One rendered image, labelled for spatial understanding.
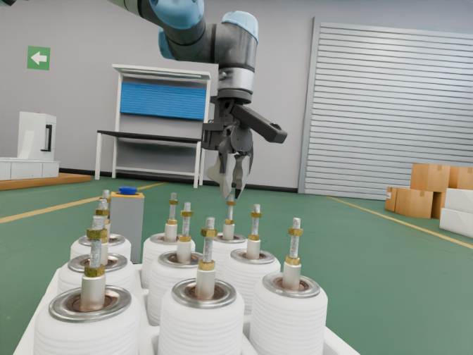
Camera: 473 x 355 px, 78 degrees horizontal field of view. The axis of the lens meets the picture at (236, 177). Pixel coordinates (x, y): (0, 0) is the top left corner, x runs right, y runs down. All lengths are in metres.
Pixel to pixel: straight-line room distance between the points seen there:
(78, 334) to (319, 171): 5.18
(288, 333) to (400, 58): 5.93
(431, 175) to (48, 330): 3.76
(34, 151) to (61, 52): 2.82
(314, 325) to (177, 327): 0.16
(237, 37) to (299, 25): 5.33
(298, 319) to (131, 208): 0.45
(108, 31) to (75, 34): 0.58
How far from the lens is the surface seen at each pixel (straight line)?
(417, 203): 3.82
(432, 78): 6.35
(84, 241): 0.57
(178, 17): 0.49
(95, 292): 0.34
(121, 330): 0.33
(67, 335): 0.32
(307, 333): 0.40
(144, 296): 0.54
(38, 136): 4.06
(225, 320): 0.34
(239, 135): 0.59
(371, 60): 5.96
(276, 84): 5.52
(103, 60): 6.11
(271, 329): 0.40
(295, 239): 0.40
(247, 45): 0.62
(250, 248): 0.50
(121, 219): 0.71
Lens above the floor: 0.40
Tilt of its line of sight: 2 degrees down
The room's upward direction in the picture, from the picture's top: 5 degrees clockwise
